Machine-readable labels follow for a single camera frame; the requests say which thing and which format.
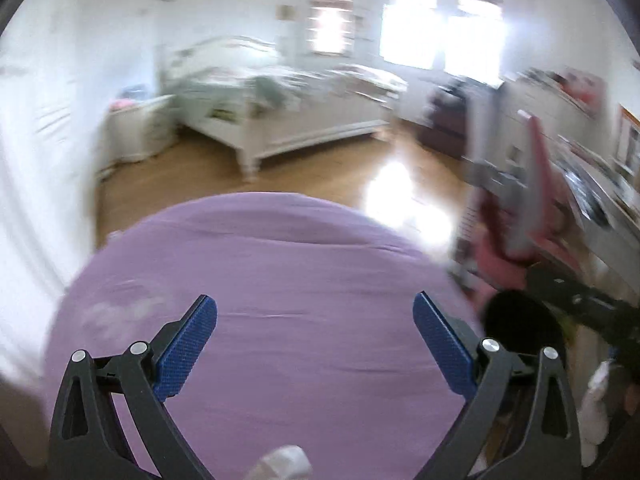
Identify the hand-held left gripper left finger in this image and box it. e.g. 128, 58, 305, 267
47, 295, 218, 480

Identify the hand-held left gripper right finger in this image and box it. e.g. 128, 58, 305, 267
412, 290, 583, 480

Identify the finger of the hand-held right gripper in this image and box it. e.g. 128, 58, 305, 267
527, 264, 621, 331

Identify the black trash bin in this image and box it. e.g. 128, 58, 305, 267
482, 290, 566, 361

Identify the grey white study desk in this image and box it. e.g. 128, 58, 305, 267
550, 135, 640, 301

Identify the white cloth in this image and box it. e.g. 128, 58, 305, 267
250, 445, 313, 480
582, 360, 616, 466

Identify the pink grey desk chair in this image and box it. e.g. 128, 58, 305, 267
452, 82, 581, 301

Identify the purple blanket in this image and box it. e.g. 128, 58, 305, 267
42, 192, 488, 480

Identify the white cabinet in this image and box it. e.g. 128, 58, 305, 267
502, 67, 601, 161

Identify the pink picture canvas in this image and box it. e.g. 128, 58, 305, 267
562, 67, 606, 113

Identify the dark purple bag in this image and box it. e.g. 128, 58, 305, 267
417, 85, 473, 158

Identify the white nightstand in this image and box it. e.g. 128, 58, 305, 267
107, 95, 176, 163

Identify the white bed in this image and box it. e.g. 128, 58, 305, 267
157, 35, 408, 183

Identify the large bright window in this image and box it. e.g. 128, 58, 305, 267
380, 0, 503, 83

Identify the small window with blind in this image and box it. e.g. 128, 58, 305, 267
307, 0, 357, 56

